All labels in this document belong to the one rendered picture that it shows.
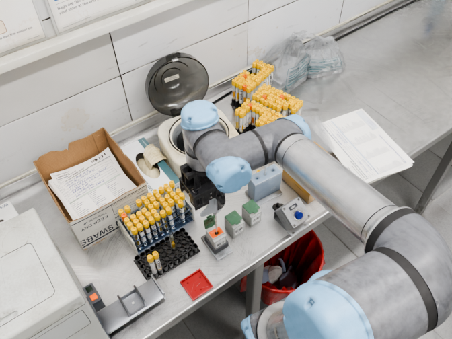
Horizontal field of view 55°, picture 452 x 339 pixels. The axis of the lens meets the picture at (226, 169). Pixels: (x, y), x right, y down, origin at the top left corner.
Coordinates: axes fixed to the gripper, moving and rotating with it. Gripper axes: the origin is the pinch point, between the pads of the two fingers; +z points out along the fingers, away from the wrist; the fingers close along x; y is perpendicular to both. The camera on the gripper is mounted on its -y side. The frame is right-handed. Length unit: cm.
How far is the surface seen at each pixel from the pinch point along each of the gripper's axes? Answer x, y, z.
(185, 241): -5.4, 7.3, 18.0
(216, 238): 1.1, 0.6, 13.5
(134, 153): -41.5, 5.6, 13.6
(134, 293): 1.3, 26.9, 16.5
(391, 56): -36, -113, 21
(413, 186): -13, -140, 108
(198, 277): 5.3, 9.7, 20.3
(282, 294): 9, -22, 66
